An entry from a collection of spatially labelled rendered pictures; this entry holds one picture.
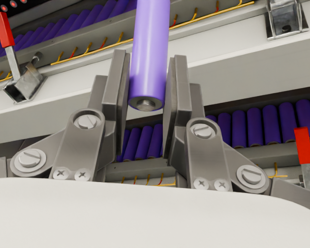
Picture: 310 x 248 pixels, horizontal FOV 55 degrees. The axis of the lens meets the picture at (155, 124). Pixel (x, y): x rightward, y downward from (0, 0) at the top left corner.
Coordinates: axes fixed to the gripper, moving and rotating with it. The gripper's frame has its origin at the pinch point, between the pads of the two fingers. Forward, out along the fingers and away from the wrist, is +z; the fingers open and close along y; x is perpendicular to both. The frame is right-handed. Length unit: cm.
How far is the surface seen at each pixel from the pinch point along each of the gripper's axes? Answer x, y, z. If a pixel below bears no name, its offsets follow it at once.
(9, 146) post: -31.9, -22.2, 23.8
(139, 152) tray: -25.1, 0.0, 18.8
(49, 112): -13.6, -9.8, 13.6
